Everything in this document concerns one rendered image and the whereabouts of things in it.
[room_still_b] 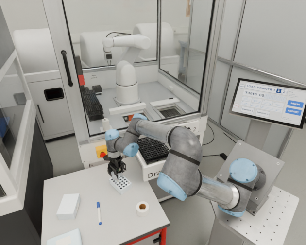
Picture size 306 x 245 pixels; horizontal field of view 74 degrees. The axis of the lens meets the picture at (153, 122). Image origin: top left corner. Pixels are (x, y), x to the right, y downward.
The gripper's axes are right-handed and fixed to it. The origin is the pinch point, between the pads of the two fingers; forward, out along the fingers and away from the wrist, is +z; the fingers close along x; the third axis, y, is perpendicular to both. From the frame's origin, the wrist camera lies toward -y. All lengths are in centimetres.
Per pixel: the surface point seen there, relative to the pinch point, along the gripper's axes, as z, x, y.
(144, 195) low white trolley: 5.4, 6.7, 19.1
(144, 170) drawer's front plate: -9.7, 10.7, 15.6
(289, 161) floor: 82, 213, 63
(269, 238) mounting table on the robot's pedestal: 6, 34, 81
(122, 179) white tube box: 1.6, 2.5, 2.9
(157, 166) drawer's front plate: -10.2, 18.0, 18.3
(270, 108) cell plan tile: -23, 116, 44
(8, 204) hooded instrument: -6, -53, -18
